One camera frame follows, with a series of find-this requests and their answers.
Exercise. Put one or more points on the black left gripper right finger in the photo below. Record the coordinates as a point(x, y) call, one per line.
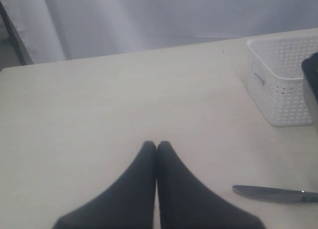
point(186, 203)

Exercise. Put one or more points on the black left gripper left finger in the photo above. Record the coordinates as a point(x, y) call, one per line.
point(127, 204)

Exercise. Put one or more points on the silver table knife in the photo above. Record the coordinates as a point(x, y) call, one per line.
point(276, 195)

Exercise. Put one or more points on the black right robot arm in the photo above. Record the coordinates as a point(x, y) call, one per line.
point(310, 86)

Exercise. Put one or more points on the white perforated plastic basket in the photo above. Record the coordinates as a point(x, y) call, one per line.
point(274, 78)

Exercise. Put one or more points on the dark metal frame post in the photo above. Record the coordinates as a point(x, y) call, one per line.
point(21, 53)

